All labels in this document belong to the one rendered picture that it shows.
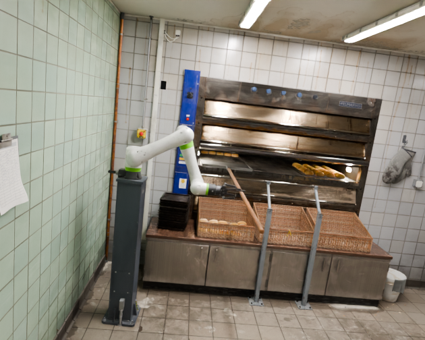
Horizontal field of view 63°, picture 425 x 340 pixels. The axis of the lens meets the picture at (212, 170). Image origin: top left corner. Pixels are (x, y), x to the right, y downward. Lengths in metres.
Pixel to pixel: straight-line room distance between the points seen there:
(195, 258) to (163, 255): 0.31
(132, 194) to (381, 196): 2.78
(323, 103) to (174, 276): 2.34
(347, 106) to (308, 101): 0.42
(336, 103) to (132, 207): 2.38
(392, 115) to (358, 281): 1.78
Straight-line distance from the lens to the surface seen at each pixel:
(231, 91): 3.67
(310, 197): 3.96
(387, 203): 4.36
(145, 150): 2.52
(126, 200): 2.73
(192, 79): 3.61
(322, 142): 3.92
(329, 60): 3.91
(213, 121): 3.64
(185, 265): 3.44
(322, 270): 3.69
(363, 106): 4.07
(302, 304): 3.74
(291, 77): 3.78
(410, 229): 4.61
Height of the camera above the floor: 1.82
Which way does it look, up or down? 10 degrees down
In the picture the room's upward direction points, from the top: 7 degrees clockwise
